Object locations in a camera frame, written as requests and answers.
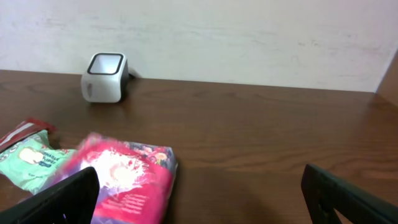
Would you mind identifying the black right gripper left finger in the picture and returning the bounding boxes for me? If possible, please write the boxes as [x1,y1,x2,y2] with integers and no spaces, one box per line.
[1,167,100,224]

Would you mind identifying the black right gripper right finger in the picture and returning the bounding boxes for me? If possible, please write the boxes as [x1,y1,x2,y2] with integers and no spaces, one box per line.
[301,164,397,224]

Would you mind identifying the mint green wipes packet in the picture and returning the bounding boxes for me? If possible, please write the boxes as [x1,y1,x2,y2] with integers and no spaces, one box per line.
[1,130,76,194]

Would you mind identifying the red purple pad package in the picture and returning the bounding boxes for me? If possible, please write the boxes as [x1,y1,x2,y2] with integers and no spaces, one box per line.
[45,133,178,223]

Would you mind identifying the orange snack bar wrapper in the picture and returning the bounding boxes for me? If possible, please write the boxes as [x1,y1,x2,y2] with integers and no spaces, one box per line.
[1,118,57,152]

